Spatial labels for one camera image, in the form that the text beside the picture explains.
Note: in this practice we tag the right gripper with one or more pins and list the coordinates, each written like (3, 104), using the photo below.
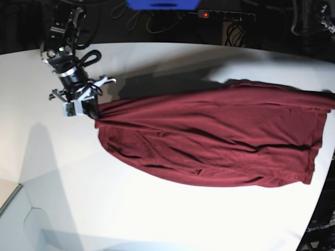
(87, 93)

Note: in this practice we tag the dark red t-shirt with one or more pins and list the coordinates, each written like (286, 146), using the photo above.
(241, 133)

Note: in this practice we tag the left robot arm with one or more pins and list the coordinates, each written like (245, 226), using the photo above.
(312, 17)

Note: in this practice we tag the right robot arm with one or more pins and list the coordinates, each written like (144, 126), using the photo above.
(58, 51)

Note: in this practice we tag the blue box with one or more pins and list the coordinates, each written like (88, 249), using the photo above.
(162, 4)

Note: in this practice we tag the black power strip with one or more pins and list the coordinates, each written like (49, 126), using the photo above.
(226, 15)

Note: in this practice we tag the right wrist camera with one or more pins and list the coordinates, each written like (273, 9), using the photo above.
(73, 108)

